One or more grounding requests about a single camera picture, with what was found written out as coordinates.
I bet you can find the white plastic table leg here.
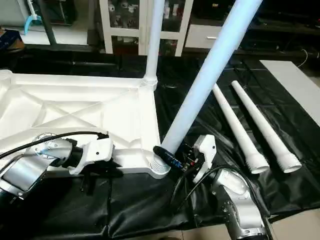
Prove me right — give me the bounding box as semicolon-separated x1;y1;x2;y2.
151;0;264;174
230;80;303;174
212;83;271;175
143;0;166;87

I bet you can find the black work mat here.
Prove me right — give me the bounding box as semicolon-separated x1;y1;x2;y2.
0;45;320;240

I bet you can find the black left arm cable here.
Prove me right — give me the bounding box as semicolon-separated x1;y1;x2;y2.
0;130;110;162

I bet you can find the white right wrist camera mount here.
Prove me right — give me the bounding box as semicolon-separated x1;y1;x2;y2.
192;134;218;185

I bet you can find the white plastic table top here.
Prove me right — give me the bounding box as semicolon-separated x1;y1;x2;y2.
0;69;172;180

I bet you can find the grey metal pole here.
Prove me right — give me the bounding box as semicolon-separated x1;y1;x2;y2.
37;0;57;47

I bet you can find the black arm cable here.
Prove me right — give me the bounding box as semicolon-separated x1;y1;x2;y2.
0;130;110;162
170;165;272;227

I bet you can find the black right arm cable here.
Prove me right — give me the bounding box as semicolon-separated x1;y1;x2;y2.
170;165;272;227

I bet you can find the white flat panel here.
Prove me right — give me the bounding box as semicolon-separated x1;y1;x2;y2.
259;59;320;127

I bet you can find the light blue plastic item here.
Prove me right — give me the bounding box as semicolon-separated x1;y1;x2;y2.
23;0;44;37

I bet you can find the white glass door cabinet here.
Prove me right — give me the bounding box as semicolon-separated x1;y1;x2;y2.
98;0;195;57

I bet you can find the dark equipment rack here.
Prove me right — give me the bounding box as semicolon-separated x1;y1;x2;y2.
50;0;77;27

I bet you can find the blue flat box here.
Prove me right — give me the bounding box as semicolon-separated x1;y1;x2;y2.
0;29;25;51

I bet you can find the white drawer unit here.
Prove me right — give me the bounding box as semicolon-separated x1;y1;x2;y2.
184;22;222;50

